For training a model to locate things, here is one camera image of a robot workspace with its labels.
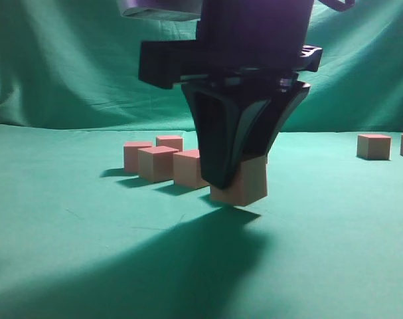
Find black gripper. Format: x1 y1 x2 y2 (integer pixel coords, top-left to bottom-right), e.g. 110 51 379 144
138 1 323 189

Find green cloth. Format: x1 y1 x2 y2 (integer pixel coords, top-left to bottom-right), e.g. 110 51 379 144
0 1 403 318

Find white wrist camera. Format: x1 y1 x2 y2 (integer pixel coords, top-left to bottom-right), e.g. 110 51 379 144
117 0 202 21

